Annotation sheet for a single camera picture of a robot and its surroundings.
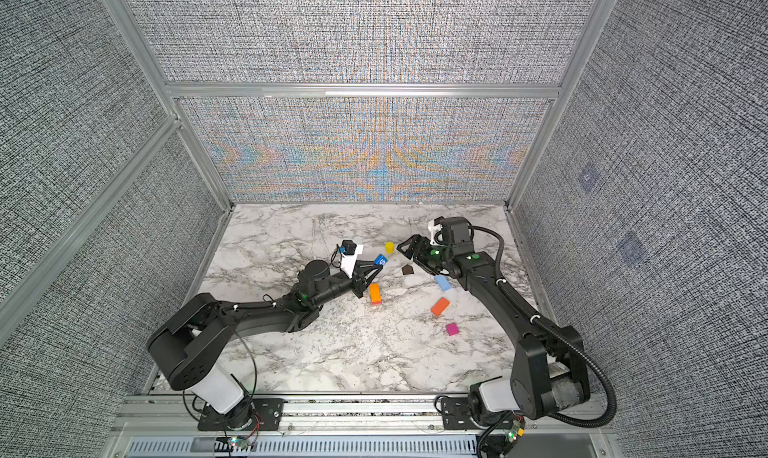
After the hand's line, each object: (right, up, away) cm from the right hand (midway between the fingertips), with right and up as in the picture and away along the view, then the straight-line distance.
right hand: (405, 250), depth 83 cm
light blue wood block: (+14, -12, +14) cm, 23 cm away
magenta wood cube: (+14, -23, +4) cm, 28 cm away
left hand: (-7, -4, -2) cm, 8 cm away
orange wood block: (-9, -14, +10) cm, 19 cm away
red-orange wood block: (+11, -18, +9) cm, 23 cm away
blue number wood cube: (-7, -2, -4) cm, 8 cm away
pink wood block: (-8, -17, +9) cm, 21 cm away
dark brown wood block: (+2, -7, +17) cm, 19 cm away
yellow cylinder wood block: (-4, 0, +22) cm, 22 cm away
